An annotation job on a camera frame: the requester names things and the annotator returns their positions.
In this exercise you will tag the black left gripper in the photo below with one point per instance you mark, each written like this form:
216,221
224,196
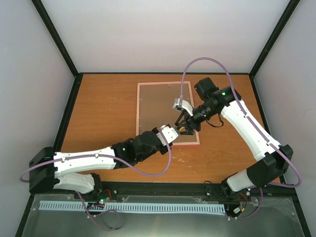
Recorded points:
166,148

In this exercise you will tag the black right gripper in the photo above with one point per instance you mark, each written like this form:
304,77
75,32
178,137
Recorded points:
196,126

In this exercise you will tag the pink picture frame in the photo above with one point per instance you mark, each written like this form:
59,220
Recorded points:
154,105

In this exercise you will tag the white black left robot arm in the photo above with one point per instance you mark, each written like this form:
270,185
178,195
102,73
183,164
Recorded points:
50,170

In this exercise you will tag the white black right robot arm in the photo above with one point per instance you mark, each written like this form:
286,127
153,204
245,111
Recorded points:
271,157

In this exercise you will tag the left controller board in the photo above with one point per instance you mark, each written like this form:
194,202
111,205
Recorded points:
99,199

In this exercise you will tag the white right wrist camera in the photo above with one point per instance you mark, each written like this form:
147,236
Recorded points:
183,107

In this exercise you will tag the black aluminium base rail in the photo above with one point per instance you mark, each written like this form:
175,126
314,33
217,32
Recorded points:
205,191

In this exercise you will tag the right connector with wires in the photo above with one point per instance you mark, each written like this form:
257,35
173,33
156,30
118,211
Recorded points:
243,200

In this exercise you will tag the black enclosure post left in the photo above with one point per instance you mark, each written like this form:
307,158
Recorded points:
40,8

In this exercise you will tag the black enclosure post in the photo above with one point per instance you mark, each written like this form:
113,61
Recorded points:
284,18
40,8

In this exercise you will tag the metal base plate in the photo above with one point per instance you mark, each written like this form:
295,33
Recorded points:
263,217

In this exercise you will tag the light blue cable duct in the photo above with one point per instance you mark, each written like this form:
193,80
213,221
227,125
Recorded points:
138,208

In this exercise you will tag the black enclosure post right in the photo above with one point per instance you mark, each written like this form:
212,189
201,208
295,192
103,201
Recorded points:
284,18

